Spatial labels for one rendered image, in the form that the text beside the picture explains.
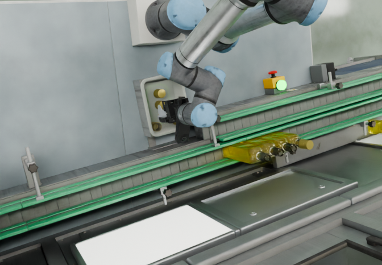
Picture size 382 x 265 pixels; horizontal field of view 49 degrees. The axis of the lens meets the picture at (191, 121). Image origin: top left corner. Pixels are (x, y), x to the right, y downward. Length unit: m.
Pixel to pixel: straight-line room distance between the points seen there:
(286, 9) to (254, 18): 0.16
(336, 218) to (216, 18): 0.67
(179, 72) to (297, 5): 0.39
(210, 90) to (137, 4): 0.47
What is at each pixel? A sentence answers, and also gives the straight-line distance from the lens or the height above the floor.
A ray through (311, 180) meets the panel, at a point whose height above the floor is 1.17.
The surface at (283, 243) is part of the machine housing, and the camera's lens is 1.21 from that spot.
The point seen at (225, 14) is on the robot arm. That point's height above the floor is 1.36.
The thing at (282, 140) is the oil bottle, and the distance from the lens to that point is 1.59.
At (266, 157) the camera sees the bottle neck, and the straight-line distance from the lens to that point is 1.50.
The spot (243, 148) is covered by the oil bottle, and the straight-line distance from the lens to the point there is 1.55.
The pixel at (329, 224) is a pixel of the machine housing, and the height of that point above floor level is 1.43.
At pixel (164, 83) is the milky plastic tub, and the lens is 1.68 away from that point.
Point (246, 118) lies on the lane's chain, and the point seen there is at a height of 0.88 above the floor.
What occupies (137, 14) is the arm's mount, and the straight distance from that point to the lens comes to 1.58.
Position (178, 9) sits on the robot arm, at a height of 1.07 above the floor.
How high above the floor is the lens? 2.32
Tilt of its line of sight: 64 degrees down
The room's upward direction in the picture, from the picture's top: 98 degrees clockwise
